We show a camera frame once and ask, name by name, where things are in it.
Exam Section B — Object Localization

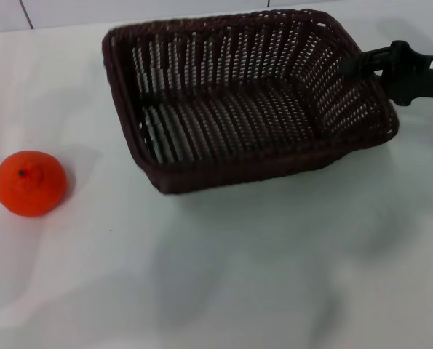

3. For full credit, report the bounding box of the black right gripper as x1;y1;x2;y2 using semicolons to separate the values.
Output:
341;39;433;107

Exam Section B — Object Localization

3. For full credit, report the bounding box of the dark brown woven basket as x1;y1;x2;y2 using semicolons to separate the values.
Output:
101;9;400;196

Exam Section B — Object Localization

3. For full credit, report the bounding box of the orange mandarin fruit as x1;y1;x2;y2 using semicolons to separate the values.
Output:
0;151;68;218

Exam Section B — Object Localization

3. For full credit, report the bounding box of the white table cloth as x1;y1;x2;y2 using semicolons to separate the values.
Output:
0;6;433;349

